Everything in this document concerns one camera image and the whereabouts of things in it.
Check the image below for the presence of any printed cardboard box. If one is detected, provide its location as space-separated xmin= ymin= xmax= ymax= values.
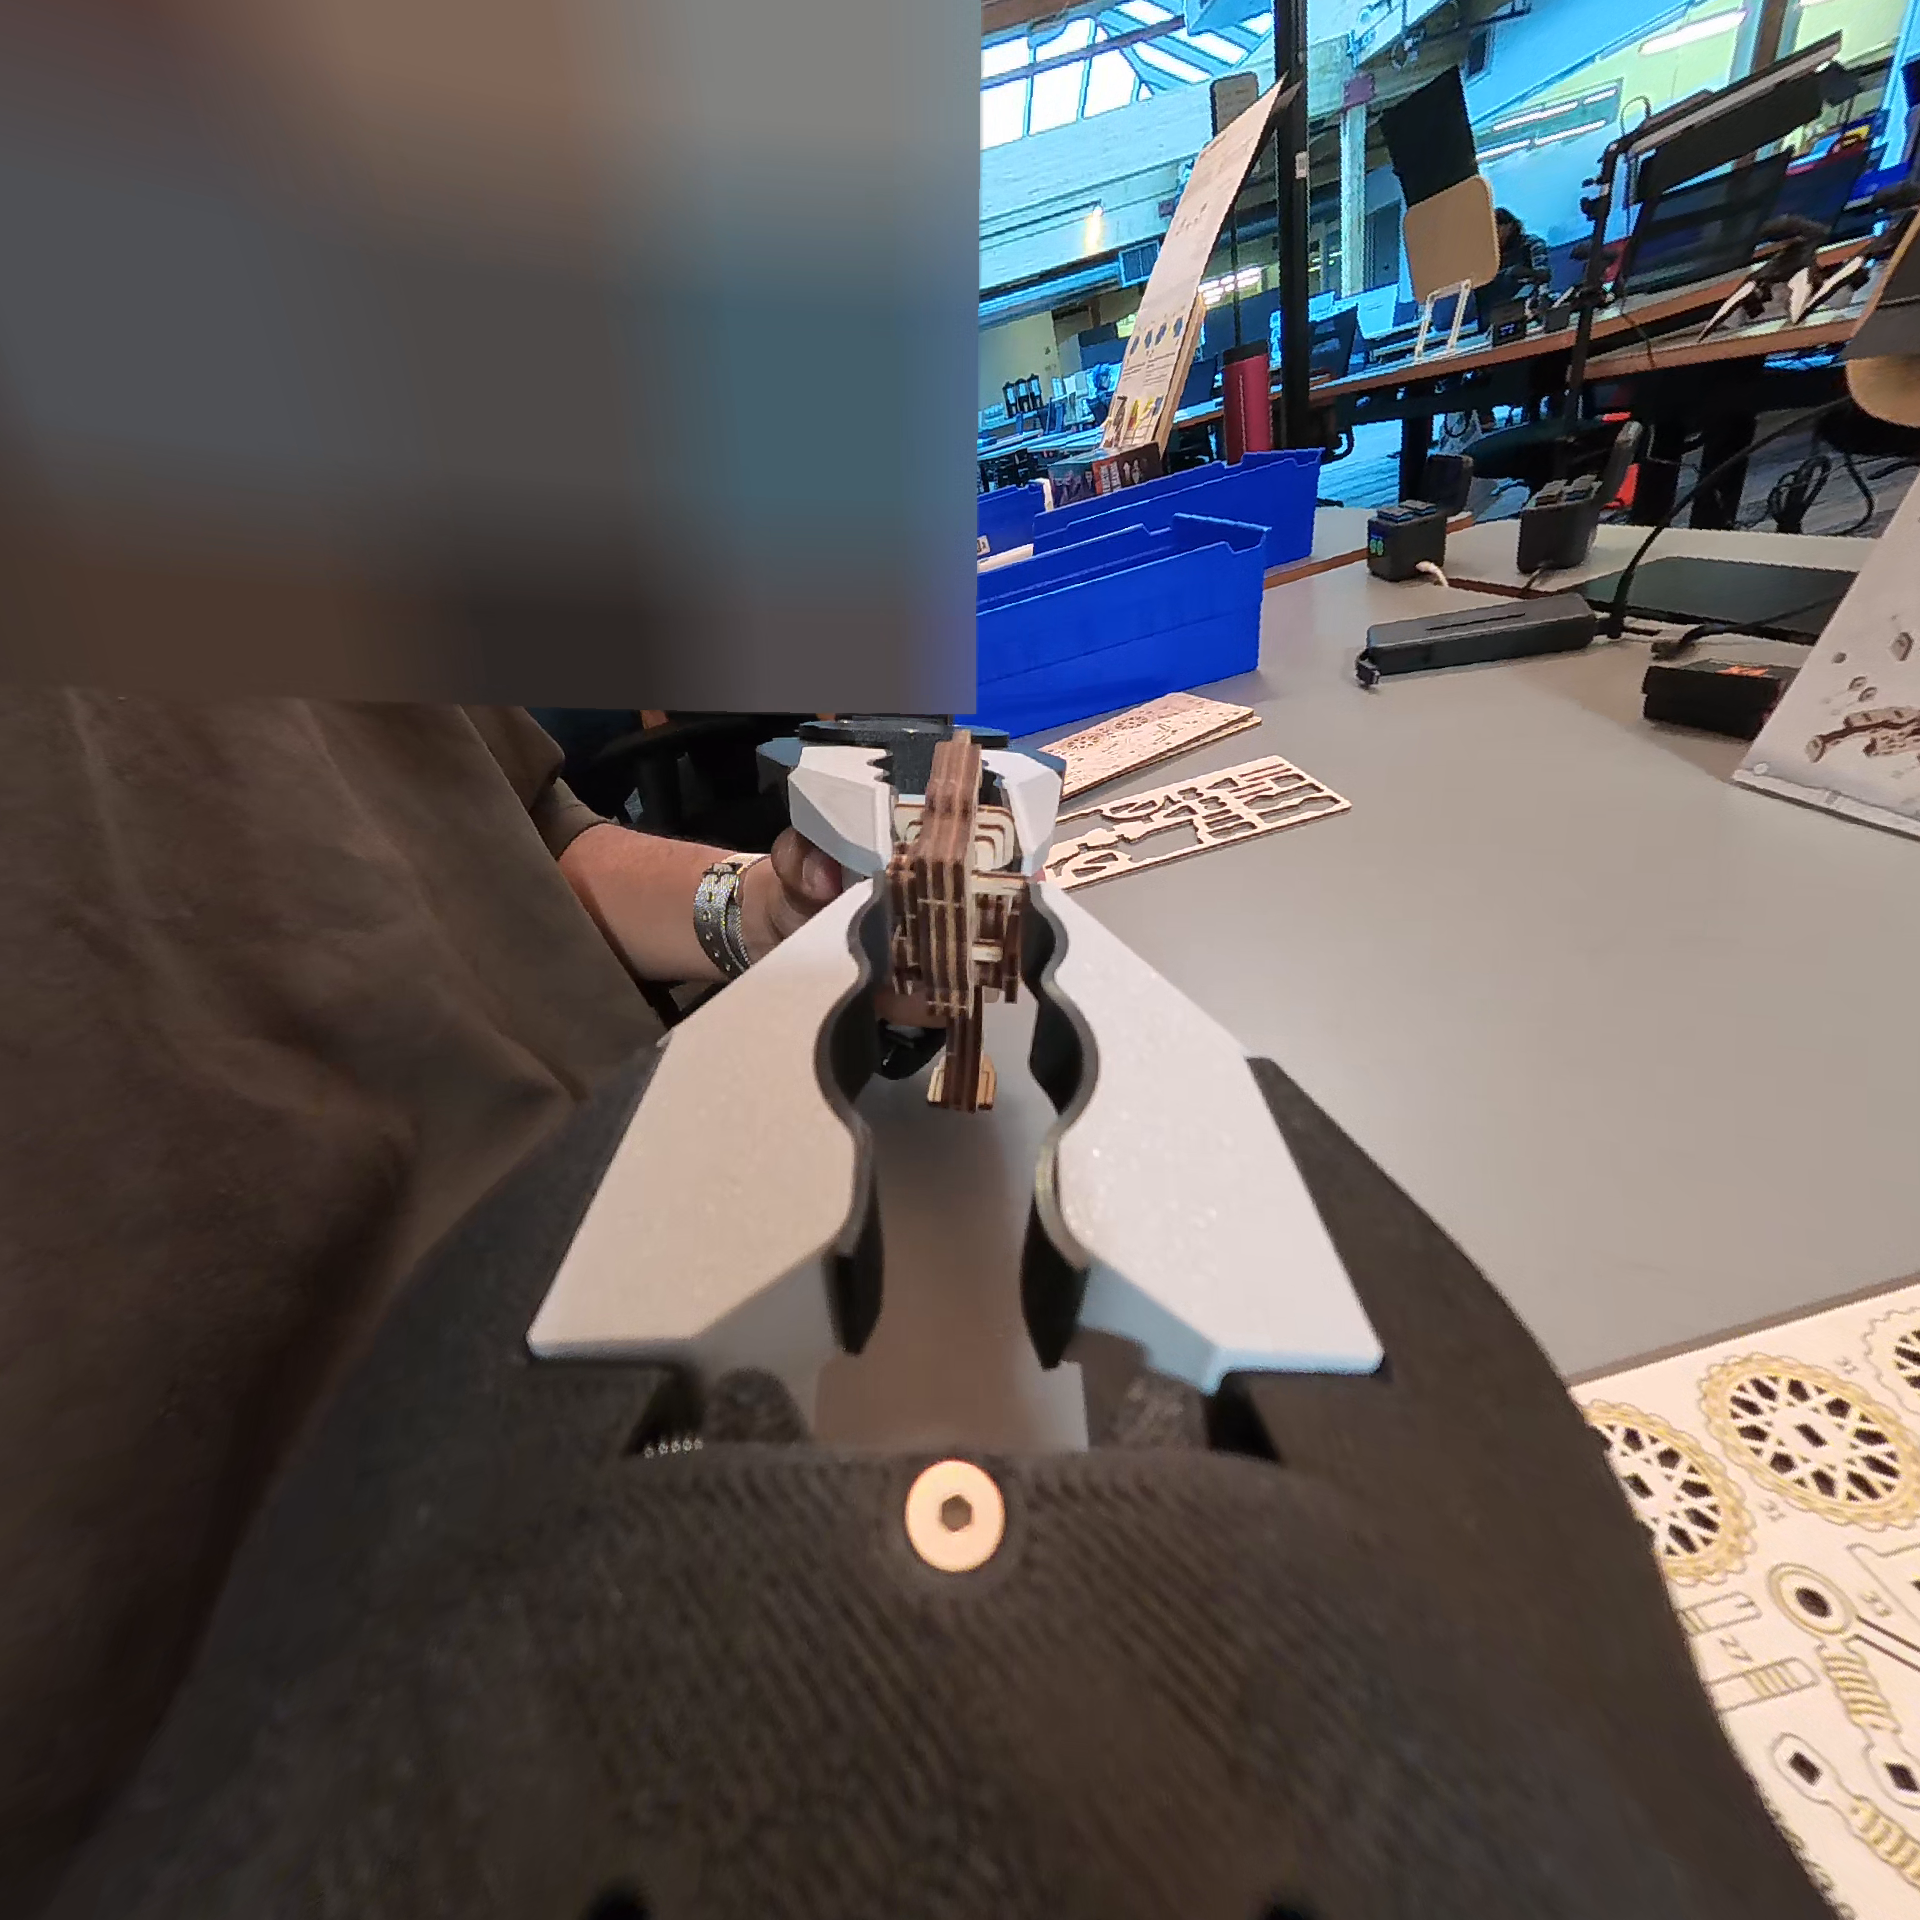
xmin=1046 ymin=442 xmax=1170 ymax=510

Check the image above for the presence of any silver bracelet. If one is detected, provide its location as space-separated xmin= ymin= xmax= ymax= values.
xmin=689 ymin=852 xmax=758 ymax=981

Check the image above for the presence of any small black box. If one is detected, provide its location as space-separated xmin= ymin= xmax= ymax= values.
xmin=1637 ymin=657 xmax=1801 ymax=740

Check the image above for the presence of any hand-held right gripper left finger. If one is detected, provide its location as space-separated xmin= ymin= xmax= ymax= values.
xmin=527 ymin=882 xmax=887 ymax=1375

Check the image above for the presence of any wooden puzzle sheet with wheels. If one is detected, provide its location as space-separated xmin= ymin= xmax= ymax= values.
xmin=1565 ymin=1283 xmax=1920 ymax=1920

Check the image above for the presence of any person's brown shirt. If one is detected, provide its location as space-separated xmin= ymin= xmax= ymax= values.
xmin=0 ymin=690 xmax=669 ymax=1920

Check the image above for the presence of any engraved wooden puzzle sheet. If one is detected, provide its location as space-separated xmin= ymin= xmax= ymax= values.
xmin=1034 ymin=693 xmax=1262 ymax=799

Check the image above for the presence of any tan instruction board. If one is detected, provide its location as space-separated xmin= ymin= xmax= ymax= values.
xmin=1101 ymin=74 xmax=1291 ymax=453

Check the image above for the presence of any wooden model assembly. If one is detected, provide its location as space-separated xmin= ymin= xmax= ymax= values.
xmin=876 ymin=732 xmax=1038 ymax=1116

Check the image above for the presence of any slotted wooden puzzle sheet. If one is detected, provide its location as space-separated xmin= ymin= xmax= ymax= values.
xmin=1041 ymin=755 xmax=1352 ymax=890

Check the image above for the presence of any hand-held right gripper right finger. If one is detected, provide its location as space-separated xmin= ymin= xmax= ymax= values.
xmin=1025 ymin=884 xmax=1385 ymax=1382

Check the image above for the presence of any instruction booklet on stand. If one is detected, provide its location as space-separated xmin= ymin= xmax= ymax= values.
xmin=1732 ymin=481 xmax=1920 ymax=840

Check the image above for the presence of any black and tan panel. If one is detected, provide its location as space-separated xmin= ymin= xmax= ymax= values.
xmin=1375 ymin=66 xmax=1506 ymax=303

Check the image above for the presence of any person's left forearm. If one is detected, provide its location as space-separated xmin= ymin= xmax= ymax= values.
xmin=554 ymin=823 xmax=708 ymax=988

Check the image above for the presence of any brown background desk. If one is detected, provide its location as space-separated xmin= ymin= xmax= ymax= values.
xmin=1307 ymin=262 xmax=1892 ymax=512

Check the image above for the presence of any blue plastic bin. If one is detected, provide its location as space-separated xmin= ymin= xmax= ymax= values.
xmin=977 ymin=447 xmax=1325 ymax=580
xmin=977 ymin=515 xmax=1270 ymax=740

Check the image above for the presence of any black pole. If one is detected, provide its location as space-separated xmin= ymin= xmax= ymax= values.
xmin=1271 ymin=0 xmax=1313 ymax=453

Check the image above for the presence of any black power bank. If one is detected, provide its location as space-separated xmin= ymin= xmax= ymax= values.
xmin=1355 ymin=593 xmax=1600 ymax=690

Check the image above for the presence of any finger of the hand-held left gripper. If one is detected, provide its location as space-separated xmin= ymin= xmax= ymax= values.
xmin=785 ymin=750 xmax=910 ymax=889
xmin=973 ymin=746 xmax=1070 ymax=881

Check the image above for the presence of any black tablet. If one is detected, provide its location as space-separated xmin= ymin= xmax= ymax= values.
xmin=1582 ymin=555 xmax=1878 ymax=645

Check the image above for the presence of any person's left hand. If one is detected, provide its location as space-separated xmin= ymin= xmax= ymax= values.
xmin=741 ymin=832 xmax=849 ymax=963

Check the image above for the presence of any black monitor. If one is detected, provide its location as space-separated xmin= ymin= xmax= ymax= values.
xmin=1620 ymin=151 xmax=1793 ymax=295

